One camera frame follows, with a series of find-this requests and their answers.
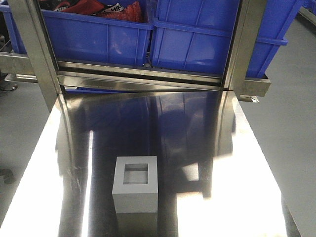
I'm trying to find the gray hollow cube base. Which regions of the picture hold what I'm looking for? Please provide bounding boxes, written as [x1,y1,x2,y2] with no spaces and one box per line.
[112,156,158,214]

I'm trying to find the blue bin on rack right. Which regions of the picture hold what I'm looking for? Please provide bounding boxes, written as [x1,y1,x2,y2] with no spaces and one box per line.
[150,0,303,78]

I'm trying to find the blue bin with red items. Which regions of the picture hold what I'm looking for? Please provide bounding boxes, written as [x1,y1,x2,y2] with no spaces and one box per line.
[0,0,154,67]

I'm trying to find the red shoe in bin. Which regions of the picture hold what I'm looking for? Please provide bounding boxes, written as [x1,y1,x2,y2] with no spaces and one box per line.
[39,0,143,23]

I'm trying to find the stainless steel rack frame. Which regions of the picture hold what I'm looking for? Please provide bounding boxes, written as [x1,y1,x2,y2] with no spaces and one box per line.
[0,0,271,110]

